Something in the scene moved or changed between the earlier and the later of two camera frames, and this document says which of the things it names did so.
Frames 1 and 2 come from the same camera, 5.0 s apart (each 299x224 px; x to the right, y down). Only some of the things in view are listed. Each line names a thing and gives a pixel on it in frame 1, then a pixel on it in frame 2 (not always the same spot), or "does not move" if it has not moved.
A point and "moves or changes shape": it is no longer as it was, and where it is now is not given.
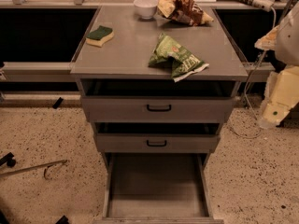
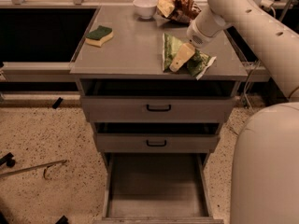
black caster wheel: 8,160 does not move
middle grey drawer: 158,137 does not move
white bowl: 146,7 does not move
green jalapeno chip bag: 170,52 moves or changes shape
